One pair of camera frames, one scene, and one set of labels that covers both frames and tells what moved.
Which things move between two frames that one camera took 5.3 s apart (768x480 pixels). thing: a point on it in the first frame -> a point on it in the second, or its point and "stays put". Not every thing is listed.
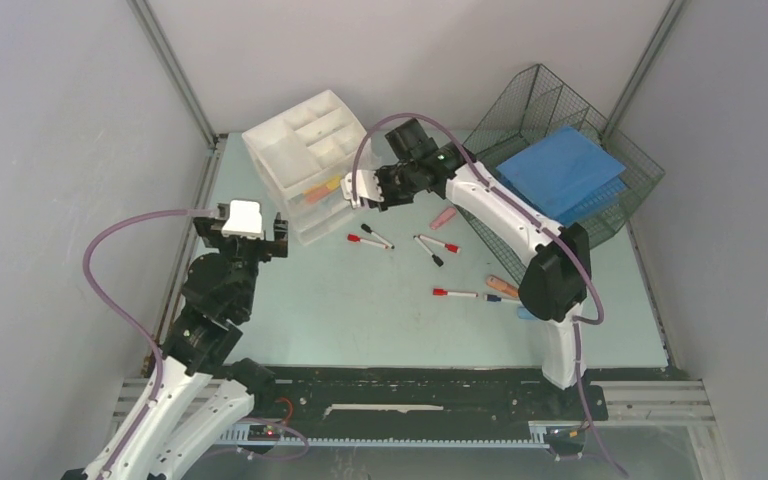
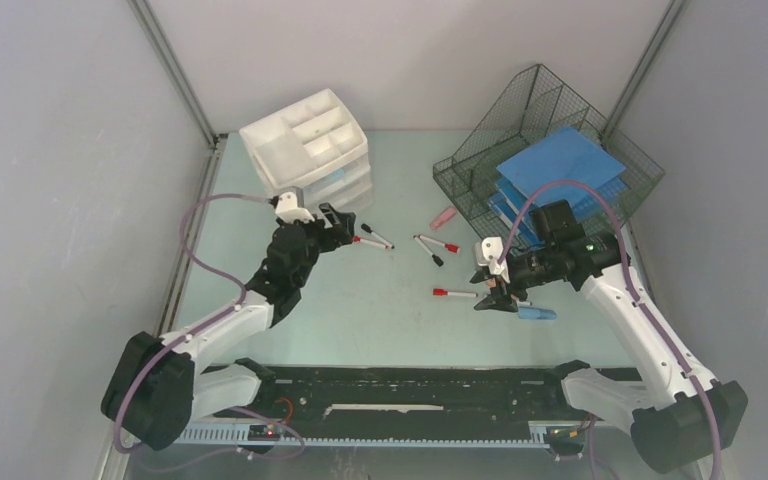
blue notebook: x=592 y=202 stays put
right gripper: x=388 y=201 -> x=499 y=299
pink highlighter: x=444 y=216 stays put
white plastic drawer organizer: x=301 y=157 stays put
